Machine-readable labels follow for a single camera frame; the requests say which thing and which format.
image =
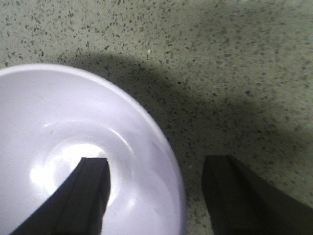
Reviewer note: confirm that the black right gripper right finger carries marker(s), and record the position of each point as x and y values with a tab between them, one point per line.
240	202

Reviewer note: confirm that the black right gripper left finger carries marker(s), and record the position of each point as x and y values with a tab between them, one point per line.
77	207

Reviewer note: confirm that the purple plastic bowl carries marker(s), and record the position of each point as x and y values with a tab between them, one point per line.
51	116

